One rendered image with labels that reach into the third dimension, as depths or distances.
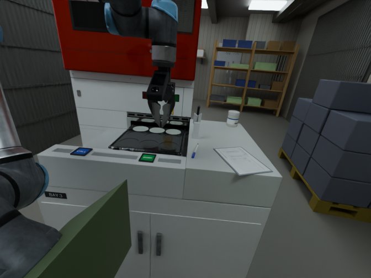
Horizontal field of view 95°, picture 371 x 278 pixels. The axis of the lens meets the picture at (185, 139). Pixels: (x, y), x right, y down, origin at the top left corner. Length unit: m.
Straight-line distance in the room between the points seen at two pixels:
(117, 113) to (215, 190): 0.90
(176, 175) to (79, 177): 0.38
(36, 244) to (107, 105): 1.02
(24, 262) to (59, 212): 0.55
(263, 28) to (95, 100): 6.51
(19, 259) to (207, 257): 0.74
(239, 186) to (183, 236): 0.35
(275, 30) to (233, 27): 1.42
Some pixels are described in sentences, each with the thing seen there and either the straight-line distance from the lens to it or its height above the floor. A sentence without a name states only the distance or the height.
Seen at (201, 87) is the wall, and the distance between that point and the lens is 7.62.
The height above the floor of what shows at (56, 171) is 0.89.
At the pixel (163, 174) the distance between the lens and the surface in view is 0.65.
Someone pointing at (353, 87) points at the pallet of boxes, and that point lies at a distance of 2.42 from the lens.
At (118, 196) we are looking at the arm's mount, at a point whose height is 1.03.
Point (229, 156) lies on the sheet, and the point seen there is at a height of 0.97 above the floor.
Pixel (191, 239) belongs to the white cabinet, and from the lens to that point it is 0.88.
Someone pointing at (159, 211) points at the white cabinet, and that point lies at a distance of 0.77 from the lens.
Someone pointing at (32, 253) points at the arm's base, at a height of 0.99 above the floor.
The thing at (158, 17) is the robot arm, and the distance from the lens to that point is 0.57.
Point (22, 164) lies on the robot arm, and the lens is 0.57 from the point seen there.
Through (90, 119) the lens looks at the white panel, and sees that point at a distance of 1.41.
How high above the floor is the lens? 1.30
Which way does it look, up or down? 23 degrees down
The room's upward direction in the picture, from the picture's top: 5 degrees clockwise
